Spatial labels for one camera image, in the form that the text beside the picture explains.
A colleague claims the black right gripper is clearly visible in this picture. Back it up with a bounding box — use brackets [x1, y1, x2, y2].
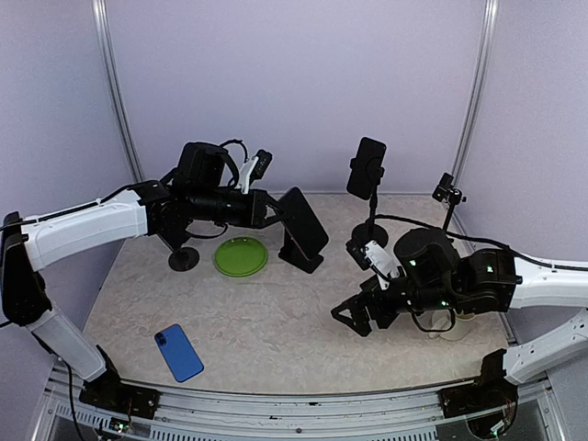
[332, 273, 459, 336]

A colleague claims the black phone purple edge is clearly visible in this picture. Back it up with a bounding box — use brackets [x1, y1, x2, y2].
[278, 187, 329, 260]

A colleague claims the black round-base clamp stand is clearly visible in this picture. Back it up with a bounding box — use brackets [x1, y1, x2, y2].
[352, 186, 389, 247]

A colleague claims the black phone teal case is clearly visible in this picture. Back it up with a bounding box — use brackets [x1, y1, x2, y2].
[346, 137, 387, 200]

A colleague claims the black tall round-base stand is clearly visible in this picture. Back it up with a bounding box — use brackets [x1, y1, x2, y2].
[432, 173, 467, 232]

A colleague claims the black folding phone stand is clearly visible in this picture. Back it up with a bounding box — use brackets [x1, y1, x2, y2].
[278, 232, 324, 274]

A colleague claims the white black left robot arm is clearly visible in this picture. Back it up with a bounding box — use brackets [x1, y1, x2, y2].
[1, 142, 281, 409]

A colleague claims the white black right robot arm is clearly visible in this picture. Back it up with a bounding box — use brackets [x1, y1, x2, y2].
[331, 228, 587, 408]

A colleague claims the blue phone face down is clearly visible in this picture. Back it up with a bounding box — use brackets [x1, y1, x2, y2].
[154, 323, 204, 383]

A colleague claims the green plate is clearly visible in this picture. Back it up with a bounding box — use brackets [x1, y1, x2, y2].
[213, 237, 268, 277]

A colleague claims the cream ceramic mug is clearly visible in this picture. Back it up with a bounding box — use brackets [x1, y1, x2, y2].
[429, 311, 475, 341]

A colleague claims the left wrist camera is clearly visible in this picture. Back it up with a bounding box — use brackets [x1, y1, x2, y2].
[235, 150, 273, 194]

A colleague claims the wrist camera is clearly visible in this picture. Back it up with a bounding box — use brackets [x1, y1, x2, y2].
[235, 150, 273, 194]
[345, 239, 401, 292]

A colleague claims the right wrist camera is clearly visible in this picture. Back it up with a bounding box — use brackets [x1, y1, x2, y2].
[345, 239, 401, 292]

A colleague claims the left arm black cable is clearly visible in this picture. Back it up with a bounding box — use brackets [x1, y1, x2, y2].
[219, 138, 251, 162]

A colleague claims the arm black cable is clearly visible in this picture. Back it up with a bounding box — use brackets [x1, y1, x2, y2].
[219, 138, 251, 162]
[376, 213, 588, 332]

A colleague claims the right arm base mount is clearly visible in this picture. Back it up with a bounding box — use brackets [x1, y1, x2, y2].
[438, 349, 518, 418]

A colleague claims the front aluminium rail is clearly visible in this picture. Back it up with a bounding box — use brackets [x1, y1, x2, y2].
[31, 362, 566, 441]

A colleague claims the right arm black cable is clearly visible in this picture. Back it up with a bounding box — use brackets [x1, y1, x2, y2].
[376, 213, 588, 332]

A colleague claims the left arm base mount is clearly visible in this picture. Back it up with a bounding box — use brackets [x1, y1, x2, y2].
[79, 345, 161, 420]

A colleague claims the left aluminium frame post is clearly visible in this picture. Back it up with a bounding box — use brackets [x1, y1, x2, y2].
[92, 0, 145, 182]

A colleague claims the aluminium frame post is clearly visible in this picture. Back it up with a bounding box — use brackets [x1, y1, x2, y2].
[92, 0, 145, 182]
[452, 0, 499, 183]

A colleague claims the right aluminium frame post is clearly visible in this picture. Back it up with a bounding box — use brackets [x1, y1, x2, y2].
[452, 0, 499, 183]

